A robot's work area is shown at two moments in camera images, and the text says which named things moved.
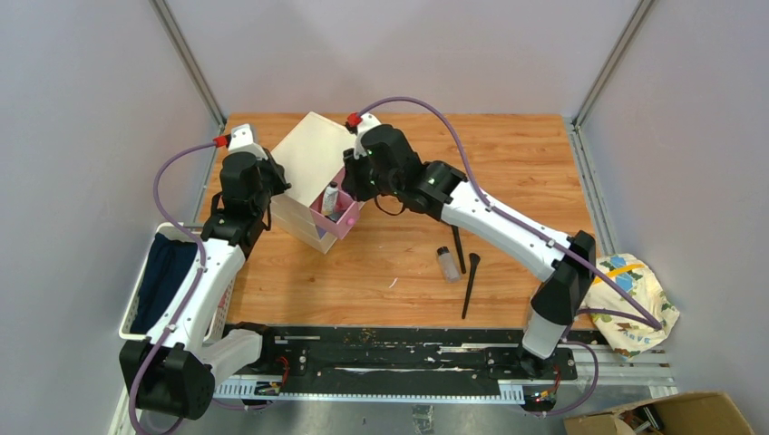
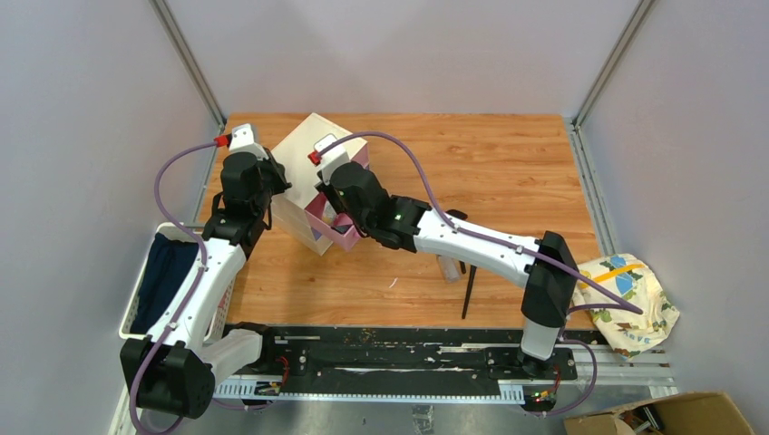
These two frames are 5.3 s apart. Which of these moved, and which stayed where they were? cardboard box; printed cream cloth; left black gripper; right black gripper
Moved: right black gripper
Stayed: left black gripper; printed cream cloth; cardboard box
